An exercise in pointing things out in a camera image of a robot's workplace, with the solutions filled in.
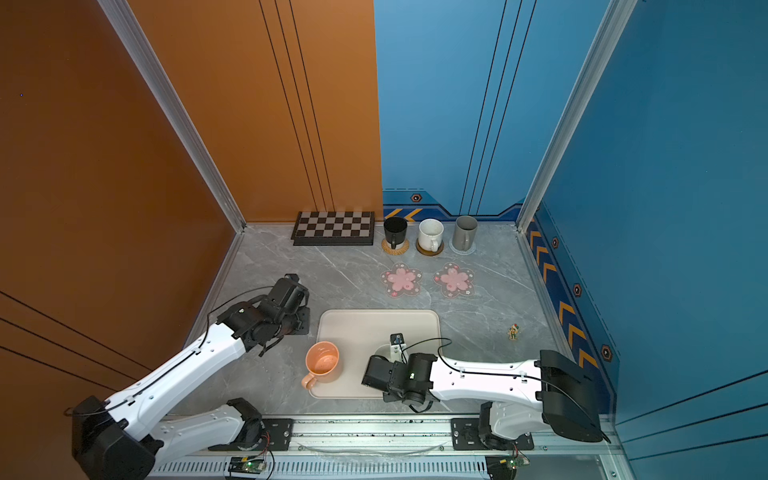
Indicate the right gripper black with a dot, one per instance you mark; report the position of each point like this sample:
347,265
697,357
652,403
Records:
388,398

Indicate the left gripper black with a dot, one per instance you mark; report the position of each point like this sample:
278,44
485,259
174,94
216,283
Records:
305,314

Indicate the orange pink mug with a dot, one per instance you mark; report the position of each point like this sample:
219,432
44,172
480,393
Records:
324,364

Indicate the pink flower coaster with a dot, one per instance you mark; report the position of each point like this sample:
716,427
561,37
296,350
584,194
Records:
402,280
455,281

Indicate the brown wooden round coaster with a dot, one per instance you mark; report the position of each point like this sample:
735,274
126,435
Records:
430,253

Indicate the woven rattan round coaster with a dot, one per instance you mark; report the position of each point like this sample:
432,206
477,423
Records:
399,249

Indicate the grey mug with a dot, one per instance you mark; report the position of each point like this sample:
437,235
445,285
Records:
464,233

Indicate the black mug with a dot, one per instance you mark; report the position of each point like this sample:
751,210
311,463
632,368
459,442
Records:
395,229

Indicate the white mug purple handle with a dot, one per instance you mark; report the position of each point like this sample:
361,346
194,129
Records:
385,351

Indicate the blue woven round coaster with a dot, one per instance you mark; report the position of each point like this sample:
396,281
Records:
460,252

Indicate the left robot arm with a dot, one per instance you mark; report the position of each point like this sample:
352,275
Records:
128,434

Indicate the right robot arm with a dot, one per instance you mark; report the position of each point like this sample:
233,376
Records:
548,393

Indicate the beige plastic tray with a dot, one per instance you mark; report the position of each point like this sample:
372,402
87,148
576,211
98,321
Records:
359,333

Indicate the black white chessboard box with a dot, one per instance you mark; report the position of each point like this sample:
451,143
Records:
335,228

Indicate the small gold figurine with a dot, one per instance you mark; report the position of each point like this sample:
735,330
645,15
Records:
513,332

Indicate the right green circuit board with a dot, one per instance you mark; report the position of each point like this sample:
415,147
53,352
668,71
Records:
505,467

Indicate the green circuit board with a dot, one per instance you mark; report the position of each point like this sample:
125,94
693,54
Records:
505,467
248,467

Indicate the left green circuit board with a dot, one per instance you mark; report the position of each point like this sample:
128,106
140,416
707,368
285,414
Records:
248,467

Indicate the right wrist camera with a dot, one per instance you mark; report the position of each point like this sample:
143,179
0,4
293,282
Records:
396,349

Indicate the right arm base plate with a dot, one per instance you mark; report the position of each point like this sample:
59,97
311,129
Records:
473,434

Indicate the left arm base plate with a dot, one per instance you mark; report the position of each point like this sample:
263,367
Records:
279,433

